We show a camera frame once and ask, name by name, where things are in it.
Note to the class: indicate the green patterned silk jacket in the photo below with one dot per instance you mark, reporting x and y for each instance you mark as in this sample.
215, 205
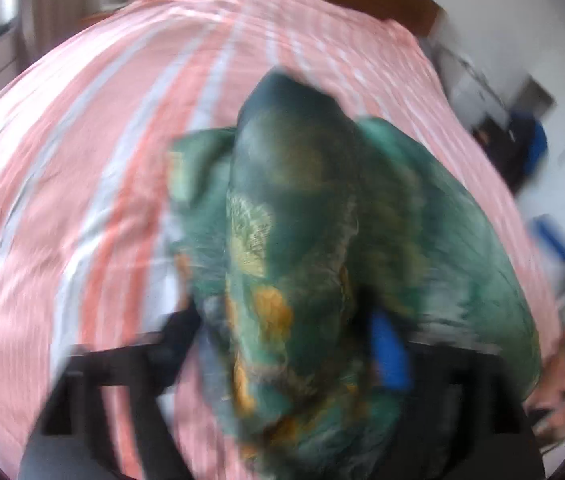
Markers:
298, 224

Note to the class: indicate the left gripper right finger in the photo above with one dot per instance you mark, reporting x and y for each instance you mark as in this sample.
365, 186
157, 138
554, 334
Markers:
461, 418

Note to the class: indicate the beige curtain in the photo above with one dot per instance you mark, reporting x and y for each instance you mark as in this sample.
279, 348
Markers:
43, 24

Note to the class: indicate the pink striped bed sheet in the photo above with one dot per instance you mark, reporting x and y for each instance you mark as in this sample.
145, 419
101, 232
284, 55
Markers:
84, 228

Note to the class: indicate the white desk with drawers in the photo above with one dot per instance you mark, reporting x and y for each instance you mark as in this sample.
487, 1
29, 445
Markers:
468, 91

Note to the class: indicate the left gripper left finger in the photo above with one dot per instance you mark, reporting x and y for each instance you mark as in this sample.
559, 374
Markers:
73, 436

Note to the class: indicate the dark clothes on chair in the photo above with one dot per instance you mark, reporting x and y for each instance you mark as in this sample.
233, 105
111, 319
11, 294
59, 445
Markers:
516, 150

